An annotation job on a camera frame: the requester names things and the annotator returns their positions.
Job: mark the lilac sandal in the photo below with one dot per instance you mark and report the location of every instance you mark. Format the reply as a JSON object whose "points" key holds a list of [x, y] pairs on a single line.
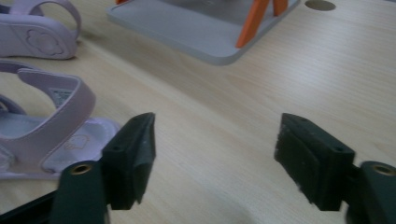
{"points": [[37, 34], [53, 137]]}

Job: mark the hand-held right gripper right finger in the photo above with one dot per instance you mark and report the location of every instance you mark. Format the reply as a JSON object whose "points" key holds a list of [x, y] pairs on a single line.
{"points": [[314, 161]]}

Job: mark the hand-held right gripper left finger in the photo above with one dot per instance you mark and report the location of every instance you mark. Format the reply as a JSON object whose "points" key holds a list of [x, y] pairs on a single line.
{"points": [[127, 161]]}

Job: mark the grey and orange shoe rack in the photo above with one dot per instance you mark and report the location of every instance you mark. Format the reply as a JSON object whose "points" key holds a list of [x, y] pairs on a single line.
{"points": [[202, 28]]}

